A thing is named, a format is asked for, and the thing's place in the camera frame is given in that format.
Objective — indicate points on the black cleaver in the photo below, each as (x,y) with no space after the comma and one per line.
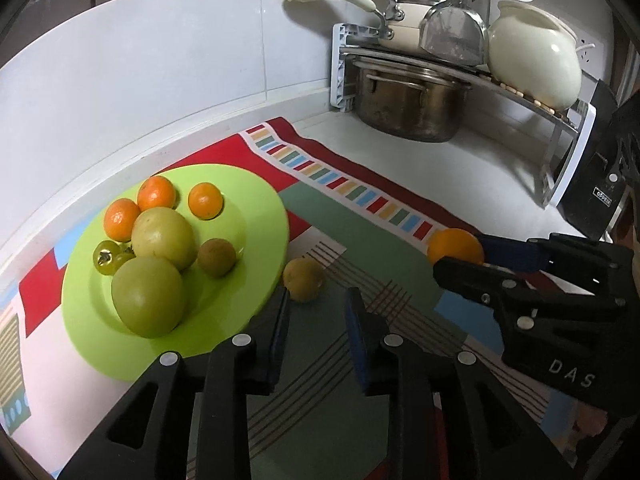
(590,180)

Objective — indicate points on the white wall socket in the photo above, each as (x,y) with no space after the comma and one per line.
(592,50)

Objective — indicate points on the green tomato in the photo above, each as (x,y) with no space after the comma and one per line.
(125,259)
(104,258)

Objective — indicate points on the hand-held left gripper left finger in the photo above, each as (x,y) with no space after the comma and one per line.
(280,346)

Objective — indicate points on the large orange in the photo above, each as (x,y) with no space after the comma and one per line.
(455,246)

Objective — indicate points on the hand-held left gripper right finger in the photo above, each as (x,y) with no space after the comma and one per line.
(357,346)

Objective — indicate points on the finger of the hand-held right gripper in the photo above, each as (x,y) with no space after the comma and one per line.
(510,252)
(475,275)

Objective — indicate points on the large green apple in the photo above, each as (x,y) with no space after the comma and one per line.
(148,296)

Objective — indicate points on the white metal kitchen rack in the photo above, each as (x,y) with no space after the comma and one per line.
(342,67)

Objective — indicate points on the round yellow-green fruit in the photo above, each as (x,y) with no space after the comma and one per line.
(163,237)

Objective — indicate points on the steel scoop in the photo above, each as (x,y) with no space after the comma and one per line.
(452,32)

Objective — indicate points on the white ceramic pot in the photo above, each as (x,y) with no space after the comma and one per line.
(530,57)

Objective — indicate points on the colourful patterned table cloth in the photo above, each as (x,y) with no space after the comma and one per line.
(380,240)

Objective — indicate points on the large steel pot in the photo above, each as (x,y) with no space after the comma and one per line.
(410,102)

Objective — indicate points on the black slotted utensil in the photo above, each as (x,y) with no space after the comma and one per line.
(629,135)

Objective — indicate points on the small brown round fruit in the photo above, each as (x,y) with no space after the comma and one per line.
(303,279)
(216,257)

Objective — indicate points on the green plate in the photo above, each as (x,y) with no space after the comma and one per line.
(220,310)

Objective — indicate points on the small orange mandarin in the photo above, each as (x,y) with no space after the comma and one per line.
(121,219)
(157,193)
(205,200)

